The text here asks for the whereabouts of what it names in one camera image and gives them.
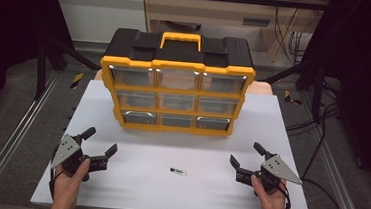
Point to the black curtain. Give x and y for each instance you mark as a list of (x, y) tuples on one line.
[(8, 37), (366, 82)]

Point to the clear plastic drawer bin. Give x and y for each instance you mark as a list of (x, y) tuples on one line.
[(132, 77)]

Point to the white cabinet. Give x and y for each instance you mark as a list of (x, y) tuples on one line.
[(97, 14)]

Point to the yellow black tape marker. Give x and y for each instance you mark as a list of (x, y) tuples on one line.
[(77, 80)]

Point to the person's right hand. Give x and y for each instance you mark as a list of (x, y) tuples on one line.
[(272, 205)]

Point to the black metal stand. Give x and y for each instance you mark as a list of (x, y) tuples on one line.
[(40, 69), (317, 95)]

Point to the yellow black organizer cabinet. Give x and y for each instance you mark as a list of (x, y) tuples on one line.
[(181, 50)]

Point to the person's left hand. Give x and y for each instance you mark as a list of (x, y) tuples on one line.
[(66, 188)]

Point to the light wooden board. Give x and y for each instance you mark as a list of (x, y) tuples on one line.
[(261, 88)]

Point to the light wooden cabinet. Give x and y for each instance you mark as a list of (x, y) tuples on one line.
[(221, 10)]

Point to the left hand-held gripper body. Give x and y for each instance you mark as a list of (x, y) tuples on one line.
[(69, 149)]

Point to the grid of clear drawers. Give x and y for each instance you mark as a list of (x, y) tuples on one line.
[(177, 102)]

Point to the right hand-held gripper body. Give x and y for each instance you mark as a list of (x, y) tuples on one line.
[(277, 168)]

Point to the aluminium rail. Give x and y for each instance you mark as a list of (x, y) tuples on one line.
[(335, 173), (14, 134)]

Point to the small black metal bit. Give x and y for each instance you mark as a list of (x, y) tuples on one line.
[(177, 171)]

